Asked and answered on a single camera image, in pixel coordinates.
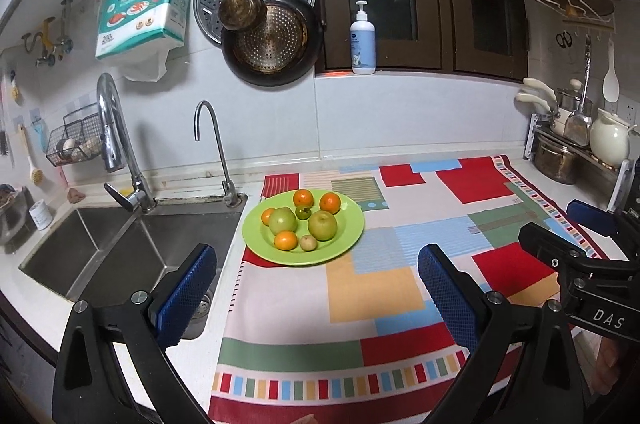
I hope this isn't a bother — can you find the green plate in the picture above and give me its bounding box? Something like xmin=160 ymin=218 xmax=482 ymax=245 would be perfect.
xmin=242 ymin=189 xmax=365 ymax=266

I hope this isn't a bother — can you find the black wire wall basket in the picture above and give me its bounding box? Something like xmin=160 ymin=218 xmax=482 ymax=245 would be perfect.
xmin=46 ymin=103 xmax=107 ymax=167

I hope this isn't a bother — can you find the wooden dish brush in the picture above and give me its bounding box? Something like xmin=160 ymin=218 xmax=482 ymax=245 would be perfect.
xmin=17 ymin=124 xmax=45 ymax=191

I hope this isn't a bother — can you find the white rice spoon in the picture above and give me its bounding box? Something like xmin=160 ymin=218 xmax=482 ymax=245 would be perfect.
xmin=602 ymin=39 xmax=621 ymax=103

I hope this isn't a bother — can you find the yellow wall hook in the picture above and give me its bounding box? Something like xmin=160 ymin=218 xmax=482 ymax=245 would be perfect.
xmin=41 ymin=17 xmax=57 ymax=55

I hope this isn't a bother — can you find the yellow-green apple with sticker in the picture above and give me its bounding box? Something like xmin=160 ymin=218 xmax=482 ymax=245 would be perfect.
xmin=307 ymin=210 xmax=337 ymax=240

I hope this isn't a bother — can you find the white pump bottle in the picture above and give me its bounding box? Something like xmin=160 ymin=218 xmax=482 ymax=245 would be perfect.
xmin=349 ymin=0 xmax=377 ymax=76

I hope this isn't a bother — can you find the stainless steel pot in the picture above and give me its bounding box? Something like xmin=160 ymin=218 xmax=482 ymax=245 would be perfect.
xmin=531 ymin=143 xmax=581 ymax=186

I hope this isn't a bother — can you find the metal sink strainer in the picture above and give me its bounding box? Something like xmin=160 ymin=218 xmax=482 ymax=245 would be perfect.
xmin=182 ymin=294 xmax=213 ymax=340

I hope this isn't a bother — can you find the white wall socket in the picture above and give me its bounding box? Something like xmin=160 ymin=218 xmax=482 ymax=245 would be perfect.
xmin=612 ymin=99 xmax=640 ymax=125

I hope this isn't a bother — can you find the large green apple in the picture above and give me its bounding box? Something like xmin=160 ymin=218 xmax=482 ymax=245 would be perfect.
xmin=269 ymin=207 xmax=298 ymax=236

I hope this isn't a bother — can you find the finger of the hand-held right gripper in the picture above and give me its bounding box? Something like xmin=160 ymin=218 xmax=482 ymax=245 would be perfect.
xmin=566 ymin=199 xmax=623 ymax=237
xmin=518 ymin=221 xmax=608 ymax=277

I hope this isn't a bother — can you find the person's right hand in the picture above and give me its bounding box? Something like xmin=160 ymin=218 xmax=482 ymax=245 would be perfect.
xmin=595 ymin=335 xmax=640 ymax=400

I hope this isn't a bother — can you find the metal spatula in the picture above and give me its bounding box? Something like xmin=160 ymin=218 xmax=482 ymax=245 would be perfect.
xmin=565 ymin=35 xmax=596 ymax=147

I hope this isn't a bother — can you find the steel bowl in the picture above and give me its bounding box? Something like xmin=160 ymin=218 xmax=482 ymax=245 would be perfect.
xmin=0 ymin=184 xmax=36 ymax=247

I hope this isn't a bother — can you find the pot with white handle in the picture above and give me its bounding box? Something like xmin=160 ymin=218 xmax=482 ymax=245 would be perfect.
xmin=522 ymin=76 xmax=596 ymax=125
xmin=515 ymin=91 xmax=593 ymax=140

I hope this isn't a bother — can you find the slim chrome gooseneck faucet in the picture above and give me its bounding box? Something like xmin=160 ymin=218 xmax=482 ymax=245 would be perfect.
xmin=194 ymin=100 xmax=240 ymax=207

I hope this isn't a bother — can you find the white ceramic pitcher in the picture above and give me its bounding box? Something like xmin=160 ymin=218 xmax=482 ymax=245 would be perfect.
xmin=590 ymin=108 xmax=632 ymax=167

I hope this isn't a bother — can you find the stainless steel sink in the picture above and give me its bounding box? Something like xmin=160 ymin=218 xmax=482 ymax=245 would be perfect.
xmin=19 ymin=196 xmax=248 ymax=340

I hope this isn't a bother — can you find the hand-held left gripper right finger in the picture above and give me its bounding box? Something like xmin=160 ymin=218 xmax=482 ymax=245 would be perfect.
xmin=417 ymin=243 xmax=598 ymax=424

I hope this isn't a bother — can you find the small white jar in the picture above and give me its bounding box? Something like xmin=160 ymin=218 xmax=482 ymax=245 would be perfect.
xmin=29 ymin=200 xmax=54 ymax=231

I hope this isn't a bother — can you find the black frying pan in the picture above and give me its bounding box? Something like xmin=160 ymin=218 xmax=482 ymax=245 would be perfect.
xmin=221 ymin=0 xmax=325 ymax=87

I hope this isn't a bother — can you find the colourful patchwork table mat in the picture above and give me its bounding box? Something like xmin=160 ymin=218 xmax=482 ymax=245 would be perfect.
xmin=207 ymin=155 xmax=611 ymax=424

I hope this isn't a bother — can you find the white countertop pot rack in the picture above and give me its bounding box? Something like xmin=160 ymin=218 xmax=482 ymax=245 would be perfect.
xmin=522 ymin=113 xmax=640 ymax=215

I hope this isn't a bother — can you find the chrome pull-down kitchen faucet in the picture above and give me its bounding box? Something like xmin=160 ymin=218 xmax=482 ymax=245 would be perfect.
xmin=96 ymin=73 xmax=157 ymax=212

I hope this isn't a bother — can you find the teal paper towel pack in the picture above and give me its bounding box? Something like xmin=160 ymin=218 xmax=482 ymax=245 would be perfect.
xmin=95 ymin=0 xmax=193 ymax=62

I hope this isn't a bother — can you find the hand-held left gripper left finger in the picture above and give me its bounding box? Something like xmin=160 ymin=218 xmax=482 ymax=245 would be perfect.
xmin=51 ymin=243 xmax=218 ymax=424

